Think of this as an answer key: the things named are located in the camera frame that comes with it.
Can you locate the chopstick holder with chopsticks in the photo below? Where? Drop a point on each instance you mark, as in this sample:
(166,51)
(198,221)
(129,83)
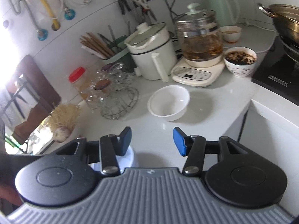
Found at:
(109,52)

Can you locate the translucent plastic bowl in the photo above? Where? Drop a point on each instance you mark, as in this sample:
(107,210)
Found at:
(126,161)

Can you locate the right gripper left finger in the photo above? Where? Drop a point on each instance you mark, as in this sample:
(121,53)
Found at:
(111,146)

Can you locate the hanging scissors and utensils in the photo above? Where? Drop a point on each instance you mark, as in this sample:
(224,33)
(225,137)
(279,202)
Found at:
(139,9)

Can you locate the red lid plastic jar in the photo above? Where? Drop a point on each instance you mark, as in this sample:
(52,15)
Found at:
(80,79)

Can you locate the black induction cooktop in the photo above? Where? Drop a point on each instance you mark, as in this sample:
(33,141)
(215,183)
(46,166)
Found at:
(278,71)

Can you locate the dried noodle bundle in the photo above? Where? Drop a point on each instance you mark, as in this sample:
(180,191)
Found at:
(64,115)

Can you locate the glass health kettle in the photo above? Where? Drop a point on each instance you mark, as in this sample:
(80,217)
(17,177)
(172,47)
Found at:
(201,46)

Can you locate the wire rack with glasses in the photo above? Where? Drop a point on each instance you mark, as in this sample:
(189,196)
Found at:
(111,92)

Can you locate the mint green electric kettle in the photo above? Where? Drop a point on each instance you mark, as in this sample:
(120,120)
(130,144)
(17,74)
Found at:
(227,11)

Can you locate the person's right hand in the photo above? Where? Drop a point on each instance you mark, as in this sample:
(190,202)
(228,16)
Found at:
(9,194)

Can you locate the bowl with onion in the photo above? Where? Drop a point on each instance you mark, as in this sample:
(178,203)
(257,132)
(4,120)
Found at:
(64,134)

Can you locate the patterned bowl with tea leaves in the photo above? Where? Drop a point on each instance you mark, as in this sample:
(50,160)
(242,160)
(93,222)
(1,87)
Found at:
(240,61)

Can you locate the white ceramic bowl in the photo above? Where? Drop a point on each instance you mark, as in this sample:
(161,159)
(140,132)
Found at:
(169,102)

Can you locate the black dish rack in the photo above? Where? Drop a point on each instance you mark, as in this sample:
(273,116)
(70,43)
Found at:
(27,98)

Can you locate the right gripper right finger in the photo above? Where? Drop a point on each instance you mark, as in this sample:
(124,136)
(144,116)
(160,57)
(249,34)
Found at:
(192,147)

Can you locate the small cup with tea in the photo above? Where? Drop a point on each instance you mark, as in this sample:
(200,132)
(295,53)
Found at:
(231,34)

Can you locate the stainless steel wok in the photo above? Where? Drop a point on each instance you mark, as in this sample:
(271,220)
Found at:
(285,20)

